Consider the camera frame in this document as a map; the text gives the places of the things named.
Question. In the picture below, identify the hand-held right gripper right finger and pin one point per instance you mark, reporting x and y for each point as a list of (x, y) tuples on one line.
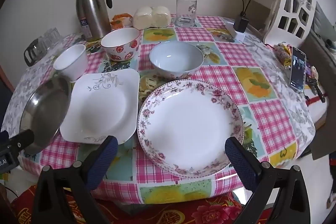
[(239, 161)]

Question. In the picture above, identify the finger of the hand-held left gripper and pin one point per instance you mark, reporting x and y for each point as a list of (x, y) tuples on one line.
[(23, 140)]

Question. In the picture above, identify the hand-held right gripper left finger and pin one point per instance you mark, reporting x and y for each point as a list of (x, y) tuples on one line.
[(105, 158)]

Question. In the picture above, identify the stainless steel round plate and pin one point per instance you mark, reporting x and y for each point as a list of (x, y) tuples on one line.
[(44, 106)]

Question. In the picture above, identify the white square plate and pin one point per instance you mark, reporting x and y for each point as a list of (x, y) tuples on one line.
[(105, 108)]

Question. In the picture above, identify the floral rim round plate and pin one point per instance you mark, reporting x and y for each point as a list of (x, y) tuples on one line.
[(189, 124)]

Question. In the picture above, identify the small white bowl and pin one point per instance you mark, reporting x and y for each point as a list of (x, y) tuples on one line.
[(73, 64)]

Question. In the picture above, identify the strawberry print bowl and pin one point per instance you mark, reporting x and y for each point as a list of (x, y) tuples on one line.
[(120, 53)]

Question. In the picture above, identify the light blue bowl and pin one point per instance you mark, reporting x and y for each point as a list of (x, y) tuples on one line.
[(176, 56)]

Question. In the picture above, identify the red floral cloth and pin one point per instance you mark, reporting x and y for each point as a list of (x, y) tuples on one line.
[(170, 213)]

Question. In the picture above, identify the dark key bunch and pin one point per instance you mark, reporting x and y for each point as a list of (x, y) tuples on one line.
[(312, 82)]

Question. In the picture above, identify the smartphone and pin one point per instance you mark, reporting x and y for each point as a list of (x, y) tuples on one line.
[(298, 69)]

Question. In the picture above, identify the grey floral tablecloth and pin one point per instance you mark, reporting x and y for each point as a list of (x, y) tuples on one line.
[(265, 50)]

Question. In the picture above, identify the yellow candy roll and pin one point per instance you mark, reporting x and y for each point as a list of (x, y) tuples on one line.
[(283, 54)]

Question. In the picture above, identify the white power strip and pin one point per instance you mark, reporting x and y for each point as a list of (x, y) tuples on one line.
[(237, 36)]

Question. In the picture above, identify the black power adapter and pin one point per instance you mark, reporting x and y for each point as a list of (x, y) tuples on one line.
[(241, 24)]

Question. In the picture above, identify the orange snack packet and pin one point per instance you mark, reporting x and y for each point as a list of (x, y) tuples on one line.
[(119, 20)]

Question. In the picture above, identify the bag of steamed buns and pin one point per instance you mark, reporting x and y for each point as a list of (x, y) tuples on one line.
[(151, 18)]

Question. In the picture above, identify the stainless steel thermos jug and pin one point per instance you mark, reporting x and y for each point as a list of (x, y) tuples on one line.
[(92, 8)]

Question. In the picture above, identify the clear glass mug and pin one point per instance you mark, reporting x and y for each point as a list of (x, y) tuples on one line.
[(185, 16)]

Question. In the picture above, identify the grey furniture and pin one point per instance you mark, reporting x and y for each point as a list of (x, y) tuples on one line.
[(323, 29)]

